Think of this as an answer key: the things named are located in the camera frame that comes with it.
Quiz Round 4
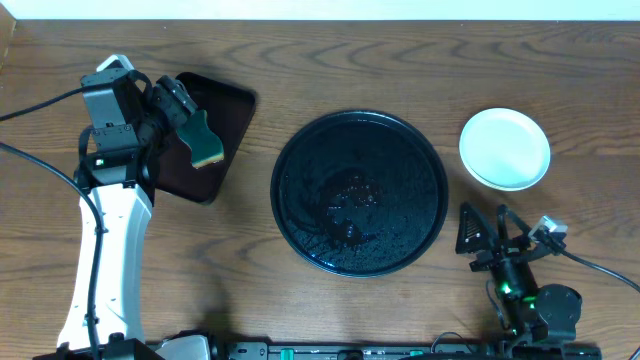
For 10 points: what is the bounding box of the yellow plate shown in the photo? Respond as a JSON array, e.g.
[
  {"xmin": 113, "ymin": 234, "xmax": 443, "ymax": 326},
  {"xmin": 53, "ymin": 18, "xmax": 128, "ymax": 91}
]
[{"xmin": 467, "ymin": 169, "xmax": 532, "ymax": 192}]

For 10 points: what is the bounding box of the light green plate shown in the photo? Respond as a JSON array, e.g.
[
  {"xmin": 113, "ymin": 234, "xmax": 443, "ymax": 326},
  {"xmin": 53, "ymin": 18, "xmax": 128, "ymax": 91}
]
[{"xmin": 459, "ymin": 108, "xmax": 551, "ymax": 187}]

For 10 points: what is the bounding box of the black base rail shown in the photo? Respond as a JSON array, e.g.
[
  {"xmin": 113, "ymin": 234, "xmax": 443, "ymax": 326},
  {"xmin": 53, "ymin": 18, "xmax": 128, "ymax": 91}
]
[{"xmin": 149, "ymin": 331, "xmax": 604, "ymax": 360}]

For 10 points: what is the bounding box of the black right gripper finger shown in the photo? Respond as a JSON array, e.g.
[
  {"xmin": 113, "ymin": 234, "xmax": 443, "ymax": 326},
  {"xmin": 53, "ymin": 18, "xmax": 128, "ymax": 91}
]
[
  {"xmin": 455, "ymin": 202, "xmax": 498, "ymax": 254},
  {"xmin": 497, "ymin": 204, "xmax": 531, "ymax": 240}
]

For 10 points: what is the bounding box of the black round tray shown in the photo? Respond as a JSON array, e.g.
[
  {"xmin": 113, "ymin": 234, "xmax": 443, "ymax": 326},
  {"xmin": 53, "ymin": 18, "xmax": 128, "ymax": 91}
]
[{"xmin": 270, "ymin": 110, "xmax": 449, "ymax": 278}]

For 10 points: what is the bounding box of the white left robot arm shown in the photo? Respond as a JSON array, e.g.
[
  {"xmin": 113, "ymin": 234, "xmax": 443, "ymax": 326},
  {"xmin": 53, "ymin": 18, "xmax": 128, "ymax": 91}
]
[{"xmin": 57, "ymin": 70, "xmax": 197, "ymax": 350}]

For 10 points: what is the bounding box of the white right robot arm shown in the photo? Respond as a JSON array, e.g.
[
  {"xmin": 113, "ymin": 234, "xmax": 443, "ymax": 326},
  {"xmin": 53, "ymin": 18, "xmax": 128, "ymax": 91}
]
[{"xmin": 455, "ymin": 202, "xmax": 582, "ymax": 354}]

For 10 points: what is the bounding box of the green and yellow sponge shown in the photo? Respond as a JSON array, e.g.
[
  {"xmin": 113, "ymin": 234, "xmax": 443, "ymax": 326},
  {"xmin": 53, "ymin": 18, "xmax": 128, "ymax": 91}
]
[{"xmin": 176, "ymin": 110, "xmax": 225, "ymax": 169}]

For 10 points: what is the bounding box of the black rectangular water tray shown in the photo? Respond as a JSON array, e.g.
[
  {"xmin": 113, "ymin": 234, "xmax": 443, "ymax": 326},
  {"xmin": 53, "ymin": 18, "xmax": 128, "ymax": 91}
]
[{"xmin": 156, "ymin": 72, "xmax": 256, "ymax": 204}]

